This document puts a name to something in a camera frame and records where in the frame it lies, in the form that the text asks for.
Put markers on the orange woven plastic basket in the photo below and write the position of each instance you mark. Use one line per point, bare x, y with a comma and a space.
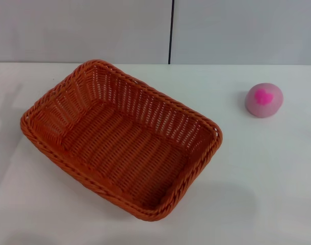
119, 143

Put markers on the pink dome toy with heart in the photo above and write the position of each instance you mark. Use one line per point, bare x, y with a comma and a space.
263, 107

